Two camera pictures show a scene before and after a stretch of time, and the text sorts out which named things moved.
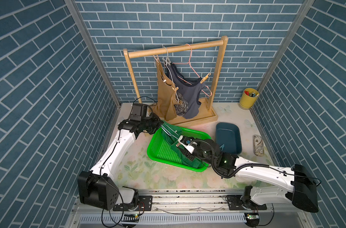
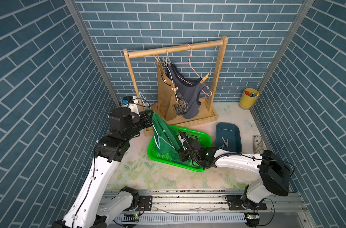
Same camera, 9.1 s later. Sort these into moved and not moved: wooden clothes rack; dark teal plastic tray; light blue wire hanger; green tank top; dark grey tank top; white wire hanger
Moved: green tank top; light blue wire hanger
Not moved: dark grey tank top; white wire hanger; wooden clothes rack; dark teal plastic tray
